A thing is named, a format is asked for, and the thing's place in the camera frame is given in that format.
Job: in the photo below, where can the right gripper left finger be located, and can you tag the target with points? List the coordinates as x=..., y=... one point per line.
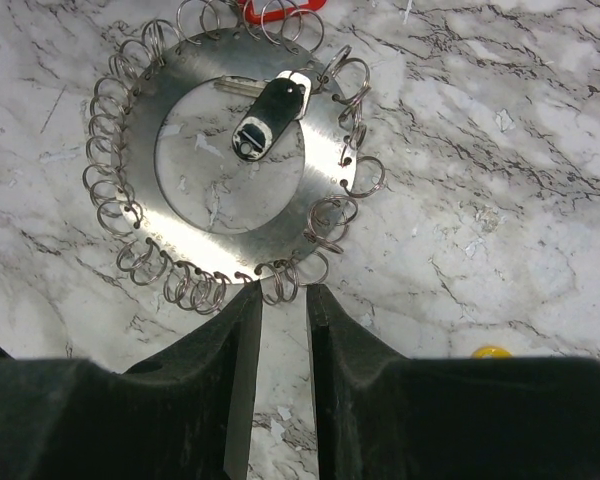
x=183, y=413

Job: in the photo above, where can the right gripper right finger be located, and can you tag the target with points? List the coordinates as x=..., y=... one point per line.
x=381, y=415

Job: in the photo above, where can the key with black tag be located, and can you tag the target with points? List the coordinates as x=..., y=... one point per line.
x=277, y=103

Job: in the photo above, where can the round metal keyring disc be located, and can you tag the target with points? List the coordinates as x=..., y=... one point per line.
x=148, y=75

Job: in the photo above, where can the upper yellow key tag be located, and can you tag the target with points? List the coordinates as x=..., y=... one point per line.
x=490, y=351

